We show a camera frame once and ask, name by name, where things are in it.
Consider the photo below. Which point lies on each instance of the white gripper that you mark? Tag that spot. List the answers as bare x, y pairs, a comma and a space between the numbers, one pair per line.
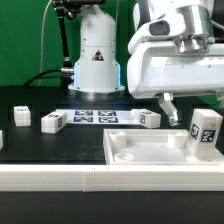
157, 67

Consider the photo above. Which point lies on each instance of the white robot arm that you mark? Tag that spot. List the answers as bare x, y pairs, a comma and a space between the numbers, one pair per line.
97, 72

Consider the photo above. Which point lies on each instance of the black camera stand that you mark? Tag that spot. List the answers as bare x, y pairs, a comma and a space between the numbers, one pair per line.
68, 9

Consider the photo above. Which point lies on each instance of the printed marker sheet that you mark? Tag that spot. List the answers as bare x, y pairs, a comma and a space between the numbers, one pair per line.
111, 117

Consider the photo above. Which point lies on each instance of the white part left edge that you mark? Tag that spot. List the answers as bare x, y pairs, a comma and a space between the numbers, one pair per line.
1, 139

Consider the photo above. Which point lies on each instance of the white square tabletop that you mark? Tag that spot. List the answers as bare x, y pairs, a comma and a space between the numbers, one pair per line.
151, 147

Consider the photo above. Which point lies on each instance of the white obstacle fence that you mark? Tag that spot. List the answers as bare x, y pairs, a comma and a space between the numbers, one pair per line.
90, 178

